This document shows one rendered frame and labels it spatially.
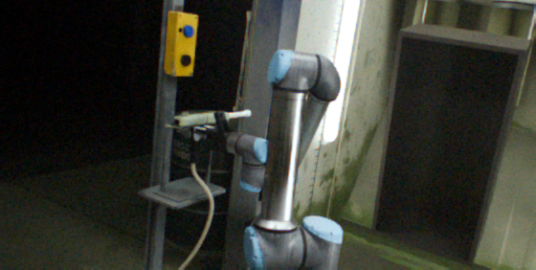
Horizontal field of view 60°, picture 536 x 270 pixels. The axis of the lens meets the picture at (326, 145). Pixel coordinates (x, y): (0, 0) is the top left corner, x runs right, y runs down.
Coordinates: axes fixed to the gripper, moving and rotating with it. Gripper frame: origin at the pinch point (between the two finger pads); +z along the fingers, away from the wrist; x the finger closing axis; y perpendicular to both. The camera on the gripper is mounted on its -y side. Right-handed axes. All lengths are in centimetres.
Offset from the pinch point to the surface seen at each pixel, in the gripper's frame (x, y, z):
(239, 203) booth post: 47, 49, 5
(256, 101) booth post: 46.6, -8.2, 1.9
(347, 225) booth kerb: 175, 97, -13
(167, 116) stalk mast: -2.1, -1.2, 14.6
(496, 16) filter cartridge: 199, -78, -85
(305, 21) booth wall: 71, -52, -6
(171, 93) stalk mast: -0.4, -11.3, 14.5
